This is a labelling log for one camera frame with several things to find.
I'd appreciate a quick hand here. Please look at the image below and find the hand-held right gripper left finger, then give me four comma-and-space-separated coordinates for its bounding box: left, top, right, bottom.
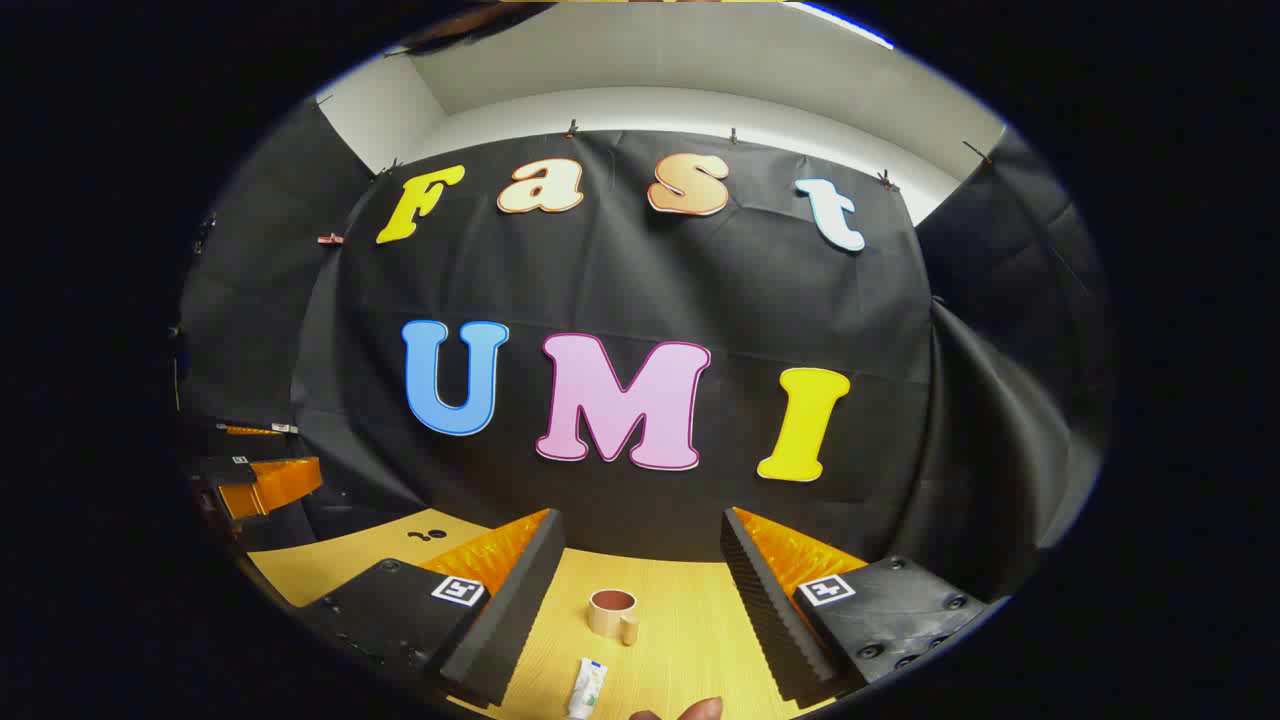
296, 508, 567, 709

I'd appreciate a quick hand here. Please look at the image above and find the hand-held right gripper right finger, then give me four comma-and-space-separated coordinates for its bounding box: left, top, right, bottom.
720, 506, 1004, 705

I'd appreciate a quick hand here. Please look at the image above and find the beige cup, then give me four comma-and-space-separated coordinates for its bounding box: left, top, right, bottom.
587, 589, 641, 647

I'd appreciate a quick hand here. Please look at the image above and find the white toothpaste tube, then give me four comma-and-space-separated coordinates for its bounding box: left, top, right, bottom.
565, 658, 609, 720

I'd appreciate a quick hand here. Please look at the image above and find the wooden desktop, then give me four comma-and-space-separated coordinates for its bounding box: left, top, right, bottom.
248, 508, 839, 720

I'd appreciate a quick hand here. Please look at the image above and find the black backdrop cloth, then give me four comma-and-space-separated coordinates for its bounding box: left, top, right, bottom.
172, 95, 1113, 606

